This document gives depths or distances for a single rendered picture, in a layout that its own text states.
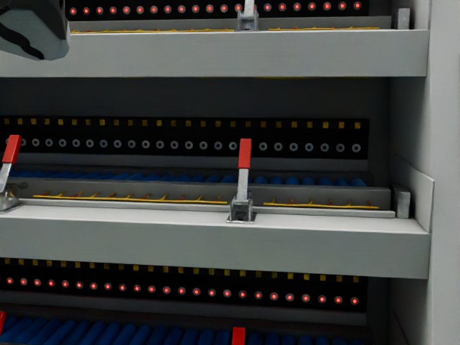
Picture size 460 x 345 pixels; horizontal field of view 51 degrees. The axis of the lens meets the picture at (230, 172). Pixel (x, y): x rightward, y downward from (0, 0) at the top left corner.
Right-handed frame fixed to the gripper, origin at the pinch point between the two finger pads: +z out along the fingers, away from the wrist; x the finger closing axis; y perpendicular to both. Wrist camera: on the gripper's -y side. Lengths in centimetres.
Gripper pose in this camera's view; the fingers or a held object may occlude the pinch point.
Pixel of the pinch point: (48, 56)
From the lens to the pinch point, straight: 37.1
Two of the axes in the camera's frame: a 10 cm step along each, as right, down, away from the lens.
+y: 0.4, -9.9, 1.5
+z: 1.3, 1.5, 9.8
